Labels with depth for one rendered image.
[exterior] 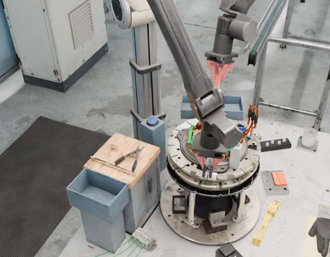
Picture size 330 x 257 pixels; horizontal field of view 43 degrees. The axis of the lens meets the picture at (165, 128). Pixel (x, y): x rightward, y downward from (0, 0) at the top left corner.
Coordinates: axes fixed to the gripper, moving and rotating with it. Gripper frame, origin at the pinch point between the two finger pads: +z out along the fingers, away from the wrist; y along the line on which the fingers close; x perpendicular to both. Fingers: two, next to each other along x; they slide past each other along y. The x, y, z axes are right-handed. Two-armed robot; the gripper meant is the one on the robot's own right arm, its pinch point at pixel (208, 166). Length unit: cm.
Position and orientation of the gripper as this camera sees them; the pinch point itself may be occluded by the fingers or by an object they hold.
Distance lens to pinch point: 127.7
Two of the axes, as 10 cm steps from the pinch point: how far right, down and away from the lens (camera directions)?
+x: 1.9, -6.0, 7.8
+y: 9.8, 1.1, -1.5
